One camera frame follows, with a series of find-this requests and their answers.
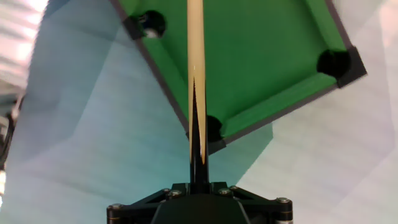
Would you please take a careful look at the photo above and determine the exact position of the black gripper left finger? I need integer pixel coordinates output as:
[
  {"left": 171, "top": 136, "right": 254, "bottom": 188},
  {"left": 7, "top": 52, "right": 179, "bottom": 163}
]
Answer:
[{"left": 106, "top": 182, "right": 190, "bottom": 224}]

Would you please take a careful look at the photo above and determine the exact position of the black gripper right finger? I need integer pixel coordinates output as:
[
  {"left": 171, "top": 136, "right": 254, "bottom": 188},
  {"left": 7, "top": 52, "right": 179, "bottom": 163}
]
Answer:
[{"left": 211, "top": 182, "right": 294, "bottom": 224}]

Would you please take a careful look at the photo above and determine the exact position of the wooden pool cue black butt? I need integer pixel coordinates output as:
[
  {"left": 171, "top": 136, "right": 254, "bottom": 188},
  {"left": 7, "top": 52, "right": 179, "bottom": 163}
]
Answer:
[{"left": 187, "top": 0, "right": 210, "bottom": 194}]

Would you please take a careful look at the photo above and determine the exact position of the mini green pool table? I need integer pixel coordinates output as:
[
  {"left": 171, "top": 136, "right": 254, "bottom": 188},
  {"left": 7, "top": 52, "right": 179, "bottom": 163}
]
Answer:
[{"left": 108, "top": 0, "right": 368, "bottom": 156}]

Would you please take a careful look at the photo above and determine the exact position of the blue white patterned cloth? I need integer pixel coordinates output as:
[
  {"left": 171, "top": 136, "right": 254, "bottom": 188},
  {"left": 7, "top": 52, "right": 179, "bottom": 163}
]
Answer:
[{"left": 0, "top": 0, "right": 398, "bottom": 224}]

